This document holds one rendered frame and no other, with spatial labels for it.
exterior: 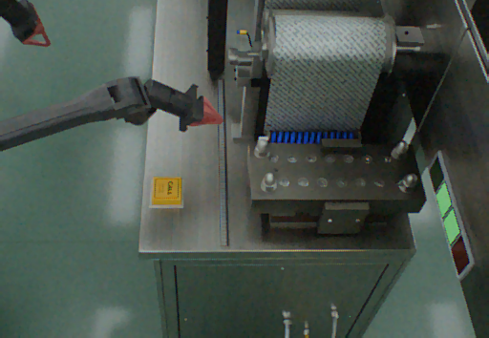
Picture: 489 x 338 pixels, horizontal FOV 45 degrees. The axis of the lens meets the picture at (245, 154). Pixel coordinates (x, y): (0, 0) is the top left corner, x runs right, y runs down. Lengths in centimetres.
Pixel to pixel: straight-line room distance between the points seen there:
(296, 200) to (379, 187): 20
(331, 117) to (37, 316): 141
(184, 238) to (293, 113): 39
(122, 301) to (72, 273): 23
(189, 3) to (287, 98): 72
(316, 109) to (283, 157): 14
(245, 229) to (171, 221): 18
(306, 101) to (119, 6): 218
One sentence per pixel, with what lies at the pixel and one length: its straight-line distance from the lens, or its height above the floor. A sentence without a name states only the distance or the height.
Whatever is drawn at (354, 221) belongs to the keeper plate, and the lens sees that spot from 138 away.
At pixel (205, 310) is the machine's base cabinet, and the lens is 170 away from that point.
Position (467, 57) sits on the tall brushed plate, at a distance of 114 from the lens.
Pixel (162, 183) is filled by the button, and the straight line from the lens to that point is 144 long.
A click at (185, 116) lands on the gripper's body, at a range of 134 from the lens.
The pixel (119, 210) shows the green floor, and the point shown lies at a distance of 251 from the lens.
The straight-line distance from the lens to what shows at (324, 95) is 134.
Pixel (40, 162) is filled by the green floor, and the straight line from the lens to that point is 271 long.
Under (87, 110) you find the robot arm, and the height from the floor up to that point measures 119.
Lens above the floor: 211
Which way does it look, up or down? 53 degrees down
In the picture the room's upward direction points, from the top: 6 degrees clockwise
